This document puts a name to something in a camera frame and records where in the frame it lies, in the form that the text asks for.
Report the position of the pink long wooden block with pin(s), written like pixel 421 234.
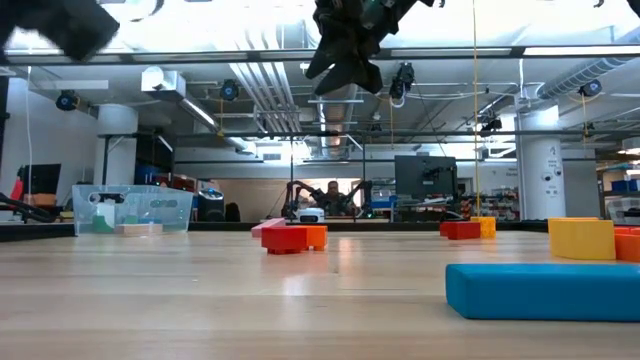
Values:
pixel 265 226

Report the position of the natural wood long block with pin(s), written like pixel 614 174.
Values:
pixel 139 230

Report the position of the black background robot arm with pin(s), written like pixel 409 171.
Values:
pixel 300 195
pixel 362 195

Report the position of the person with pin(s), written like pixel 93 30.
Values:
pixel 334 197

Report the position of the black cylindrical appliance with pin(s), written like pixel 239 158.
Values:
pixel 211 205

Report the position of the black background rig frame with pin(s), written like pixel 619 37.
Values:
pixel 300 134

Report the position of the orange box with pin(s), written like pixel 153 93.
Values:
pixel 40 200

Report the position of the white box device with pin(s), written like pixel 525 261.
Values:
pixel 310 215

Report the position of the black aluminium table frame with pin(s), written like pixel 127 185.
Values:
pixel 225 226

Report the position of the dark shelf unit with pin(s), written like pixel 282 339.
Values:
pixel 154 150

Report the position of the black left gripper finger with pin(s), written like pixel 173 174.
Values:
pixel 85 27

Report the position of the clear plastic bin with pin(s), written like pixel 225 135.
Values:
pixel 150 200

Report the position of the silver ventilation duct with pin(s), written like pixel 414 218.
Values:
pixel 336 120
pixel 580 75

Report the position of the white ceiling air unit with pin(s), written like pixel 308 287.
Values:
pixel 162 80

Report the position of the dark computer monitor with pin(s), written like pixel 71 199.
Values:
pixel 425 177

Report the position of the orange toy brick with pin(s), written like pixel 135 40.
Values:
pixel 627 246
pixel 316 236

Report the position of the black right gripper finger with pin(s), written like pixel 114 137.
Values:
pixel 355 77
pixel 320 65

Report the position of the black ceiling-hung device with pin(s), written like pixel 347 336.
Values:
pixel 492 124

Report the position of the red wooden block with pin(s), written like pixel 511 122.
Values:
pixel 465 230

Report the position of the large yellow wooden block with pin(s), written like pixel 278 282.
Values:
pixel 581 240

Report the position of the yellow toy brick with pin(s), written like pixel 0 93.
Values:
pixel 487 227

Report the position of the black screen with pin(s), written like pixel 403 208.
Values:
pixel 40 179

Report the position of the long blue wooden block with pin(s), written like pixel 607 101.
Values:
pixel 542 292

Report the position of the parts storage shelf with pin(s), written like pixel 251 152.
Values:
pixel 495 205

